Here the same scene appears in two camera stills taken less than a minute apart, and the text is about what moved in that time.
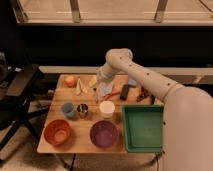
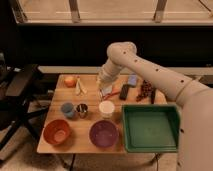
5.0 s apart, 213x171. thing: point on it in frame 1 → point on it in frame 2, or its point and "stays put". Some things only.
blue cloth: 105,88 stays put
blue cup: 68,109 stays put
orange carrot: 110,94 stays put
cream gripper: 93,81 → 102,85
